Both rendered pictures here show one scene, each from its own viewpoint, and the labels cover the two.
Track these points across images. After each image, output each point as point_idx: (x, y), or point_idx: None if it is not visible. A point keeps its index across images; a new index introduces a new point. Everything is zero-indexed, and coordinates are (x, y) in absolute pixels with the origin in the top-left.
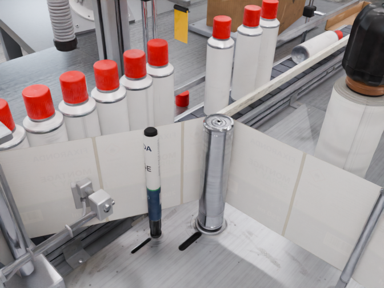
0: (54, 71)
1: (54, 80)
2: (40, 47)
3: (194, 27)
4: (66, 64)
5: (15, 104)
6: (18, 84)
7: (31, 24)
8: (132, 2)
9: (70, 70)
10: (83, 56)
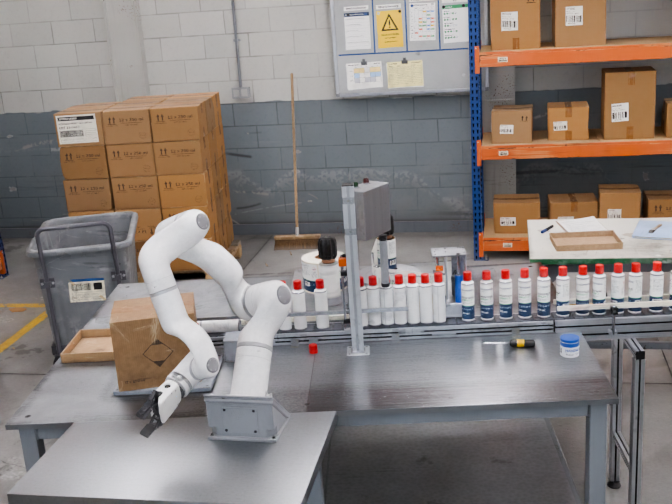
0: (345, 391)
1: (353, 385)
2: (327, 414)
3: (211, 383)
4: (331, 393)
5: (388, 378)
6: (375, 389)
7: (301, 444)
8: (177, 441)
9: (335, 388)
10: (314, 395)
